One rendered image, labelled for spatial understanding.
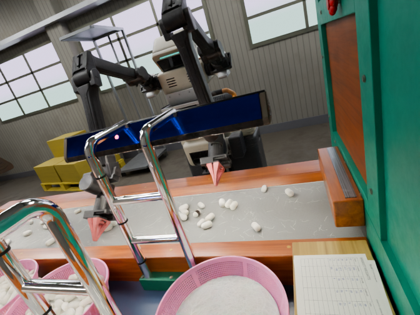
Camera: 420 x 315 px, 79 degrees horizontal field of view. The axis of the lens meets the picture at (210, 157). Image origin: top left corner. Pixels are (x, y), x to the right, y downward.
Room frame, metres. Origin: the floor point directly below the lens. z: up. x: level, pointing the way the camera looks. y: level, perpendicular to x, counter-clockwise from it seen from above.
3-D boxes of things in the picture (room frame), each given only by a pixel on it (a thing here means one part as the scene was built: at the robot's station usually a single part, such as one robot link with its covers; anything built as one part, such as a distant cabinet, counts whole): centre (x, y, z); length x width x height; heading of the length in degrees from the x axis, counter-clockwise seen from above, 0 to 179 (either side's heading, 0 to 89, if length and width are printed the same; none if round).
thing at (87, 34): (3.77, 0.99, 0.97); 0.72 x 0.59 x 1.95; 158
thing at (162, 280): (0.62, 0.16, 0.90); 0.20 x 0.19 x 0.45; 68
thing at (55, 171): (4.06, 2.09, 0.36); 1.31 x 0.99 x 0.73; 68
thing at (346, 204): (0.58, -0.31, 0.83); 0.30 x 0.06 x 0.07; 158
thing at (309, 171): (1.10, 0.43, 0.67); 1.81 x 0.12 x 0.19; 68
